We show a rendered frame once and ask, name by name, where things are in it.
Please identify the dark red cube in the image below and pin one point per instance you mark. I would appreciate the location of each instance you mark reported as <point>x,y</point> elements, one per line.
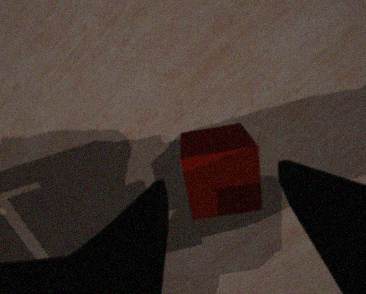
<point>221,171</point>

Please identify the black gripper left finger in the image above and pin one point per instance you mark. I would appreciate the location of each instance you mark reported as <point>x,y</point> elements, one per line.
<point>126,257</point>

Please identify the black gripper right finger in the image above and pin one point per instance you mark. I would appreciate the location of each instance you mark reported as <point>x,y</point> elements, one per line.
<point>332,211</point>

